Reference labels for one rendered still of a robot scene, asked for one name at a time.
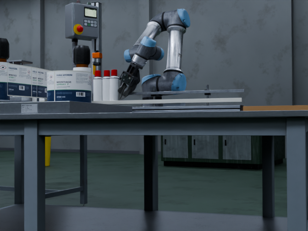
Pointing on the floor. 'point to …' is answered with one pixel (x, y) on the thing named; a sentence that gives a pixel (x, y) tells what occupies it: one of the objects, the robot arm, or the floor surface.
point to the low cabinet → (218, 151)
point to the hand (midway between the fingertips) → (121, 97)
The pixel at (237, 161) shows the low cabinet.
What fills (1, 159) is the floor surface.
